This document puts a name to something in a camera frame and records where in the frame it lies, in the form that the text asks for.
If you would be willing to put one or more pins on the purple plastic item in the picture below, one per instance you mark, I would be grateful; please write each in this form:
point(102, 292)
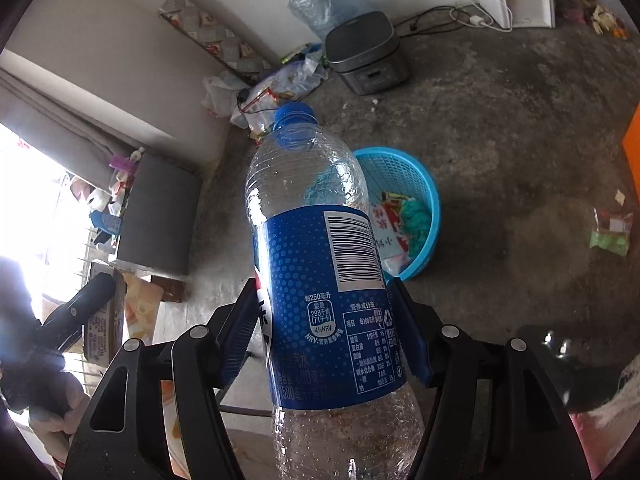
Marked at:
point(120, 161)

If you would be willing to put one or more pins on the grey cabinet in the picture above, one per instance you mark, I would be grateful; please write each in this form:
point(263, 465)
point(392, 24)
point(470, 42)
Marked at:
point(155, 215)

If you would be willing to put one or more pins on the orange panel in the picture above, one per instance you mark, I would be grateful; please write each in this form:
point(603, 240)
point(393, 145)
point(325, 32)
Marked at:
point(632, 145)

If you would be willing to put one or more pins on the patterned folded board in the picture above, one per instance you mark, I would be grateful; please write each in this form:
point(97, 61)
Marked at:
point(215, 35)

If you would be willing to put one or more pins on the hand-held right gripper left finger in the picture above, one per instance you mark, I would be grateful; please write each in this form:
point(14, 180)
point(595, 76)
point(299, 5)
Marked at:
point(237, 340)

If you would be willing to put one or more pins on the empty large water jug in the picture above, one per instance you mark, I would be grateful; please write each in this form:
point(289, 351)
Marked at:
point(325, 0)

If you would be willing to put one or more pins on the shiny dark bag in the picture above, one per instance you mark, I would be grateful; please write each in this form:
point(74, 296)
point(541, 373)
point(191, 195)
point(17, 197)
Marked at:
point(560, 365)

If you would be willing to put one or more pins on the pile of colourful packets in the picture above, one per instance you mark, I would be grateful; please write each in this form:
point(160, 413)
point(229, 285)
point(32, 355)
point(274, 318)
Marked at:
point(595, 10)

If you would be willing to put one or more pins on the blue plastic basket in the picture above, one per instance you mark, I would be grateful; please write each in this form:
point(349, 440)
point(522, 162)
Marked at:
point(395, 165)

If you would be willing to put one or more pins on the person's left hand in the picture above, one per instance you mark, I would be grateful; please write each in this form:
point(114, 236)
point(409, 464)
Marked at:
point(55, 407)

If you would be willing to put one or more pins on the metal chair leg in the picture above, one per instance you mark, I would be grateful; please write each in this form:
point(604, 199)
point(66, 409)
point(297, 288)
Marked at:
point(245, 410)

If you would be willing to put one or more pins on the grey electric cooker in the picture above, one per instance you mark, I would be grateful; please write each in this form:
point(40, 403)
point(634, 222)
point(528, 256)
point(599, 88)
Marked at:
point(360, 45)

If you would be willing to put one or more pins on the clear plastic packaging bag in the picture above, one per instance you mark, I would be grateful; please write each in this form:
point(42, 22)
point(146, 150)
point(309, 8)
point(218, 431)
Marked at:
point(295, 77)

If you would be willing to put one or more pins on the green crumpled wrapper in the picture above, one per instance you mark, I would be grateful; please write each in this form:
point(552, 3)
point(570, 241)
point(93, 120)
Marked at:
point(417, 220)

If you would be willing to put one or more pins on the green snack packet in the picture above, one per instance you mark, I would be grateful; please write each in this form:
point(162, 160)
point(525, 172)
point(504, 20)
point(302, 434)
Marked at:
point(607, 240)

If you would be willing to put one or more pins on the small white scrap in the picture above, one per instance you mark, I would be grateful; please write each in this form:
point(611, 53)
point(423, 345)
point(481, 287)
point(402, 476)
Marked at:
point(620, 197)

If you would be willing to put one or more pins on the clear bottle with blue label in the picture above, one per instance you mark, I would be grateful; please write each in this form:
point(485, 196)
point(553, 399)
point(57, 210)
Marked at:
point(320, 260)

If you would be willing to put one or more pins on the white plastic bag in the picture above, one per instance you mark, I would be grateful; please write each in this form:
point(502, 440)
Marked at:
point(220, 92)

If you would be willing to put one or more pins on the red and white wrapper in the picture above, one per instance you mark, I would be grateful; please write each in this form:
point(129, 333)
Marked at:
point(387, 230)

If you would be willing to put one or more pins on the cardboard box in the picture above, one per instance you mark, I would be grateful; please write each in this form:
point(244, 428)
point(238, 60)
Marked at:
point(147, 305)

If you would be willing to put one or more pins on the blue plastic stool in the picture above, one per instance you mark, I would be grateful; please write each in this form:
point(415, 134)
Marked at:
point(107, 221)

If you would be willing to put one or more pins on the brown printed carton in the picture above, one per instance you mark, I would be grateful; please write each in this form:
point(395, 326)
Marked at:
point(105, 325)

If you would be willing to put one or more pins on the pink cloth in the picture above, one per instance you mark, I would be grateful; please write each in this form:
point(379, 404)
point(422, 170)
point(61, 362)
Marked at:
point(600, 435)

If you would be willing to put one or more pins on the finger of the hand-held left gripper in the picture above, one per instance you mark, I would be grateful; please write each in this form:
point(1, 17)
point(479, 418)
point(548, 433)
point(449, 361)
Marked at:
point(75, 312)

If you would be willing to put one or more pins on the grey curtain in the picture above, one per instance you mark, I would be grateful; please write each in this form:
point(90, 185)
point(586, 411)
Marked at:
point(75, 130)

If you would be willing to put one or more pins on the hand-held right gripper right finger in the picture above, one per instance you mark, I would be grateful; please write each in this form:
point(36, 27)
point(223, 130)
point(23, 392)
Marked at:
point(415, 335)

